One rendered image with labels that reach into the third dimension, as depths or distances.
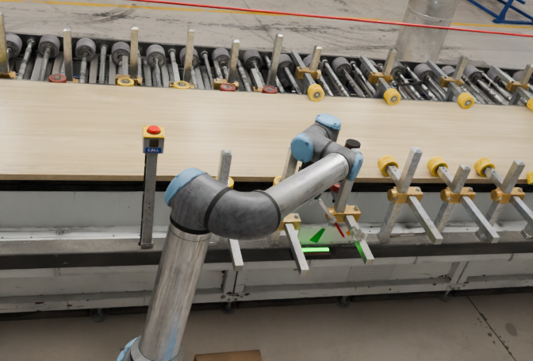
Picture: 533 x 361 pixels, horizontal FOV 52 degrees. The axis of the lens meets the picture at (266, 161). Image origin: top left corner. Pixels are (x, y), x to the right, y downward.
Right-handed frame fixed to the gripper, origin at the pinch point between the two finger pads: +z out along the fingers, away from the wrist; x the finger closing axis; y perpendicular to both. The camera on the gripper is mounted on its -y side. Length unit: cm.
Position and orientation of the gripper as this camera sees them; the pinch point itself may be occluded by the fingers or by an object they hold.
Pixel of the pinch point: (312, 201)
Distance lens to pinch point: 209.9
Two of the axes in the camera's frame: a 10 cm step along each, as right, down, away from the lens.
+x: 2.1, 5.8, -7.9
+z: -1.7, 8.1, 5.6
